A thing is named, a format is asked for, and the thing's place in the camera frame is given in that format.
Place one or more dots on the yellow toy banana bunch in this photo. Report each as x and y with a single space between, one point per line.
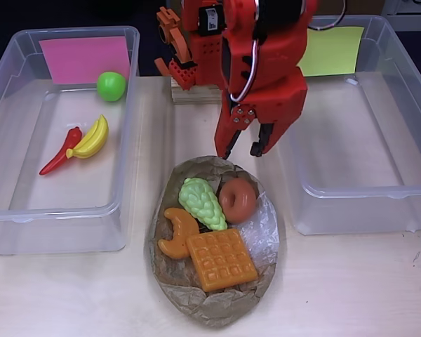
91 140

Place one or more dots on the green toy apple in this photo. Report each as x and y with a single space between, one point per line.
110 87

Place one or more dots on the pink paper label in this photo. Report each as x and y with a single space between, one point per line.
77 59

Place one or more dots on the clear plastic film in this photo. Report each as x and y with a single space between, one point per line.
263 238

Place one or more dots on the red robot arm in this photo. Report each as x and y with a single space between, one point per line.
203 59

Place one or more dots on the wooden base block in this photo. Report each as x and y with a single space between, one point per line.
196 96

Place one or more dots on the clear plastic bin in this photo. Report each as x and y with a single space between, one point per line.
73 196
354 140

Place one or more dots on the orange toy croissant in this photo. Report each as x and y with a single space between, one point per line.
179 242

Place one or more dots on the orange toy waffle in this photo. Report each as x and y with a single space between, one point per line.
221 259

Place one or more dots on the white furniture piece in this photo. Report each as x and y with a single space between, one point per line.
407 7

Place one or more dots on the light green toy grapes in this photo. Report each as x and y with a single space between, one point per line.
200 201

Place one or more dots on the brown toy donut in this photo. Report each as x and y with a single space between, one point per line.
247 210

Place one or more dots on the crumpled brown paper bag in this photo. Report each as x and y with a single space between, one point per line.
214 309

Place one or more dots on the red toy chili pepper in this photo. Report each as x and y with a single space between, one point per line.
65 151

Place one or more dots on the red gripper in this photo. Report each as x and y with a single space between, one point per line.
274 105

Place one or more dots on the yellow-green paper label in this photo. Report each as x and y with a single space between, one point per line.
337 52

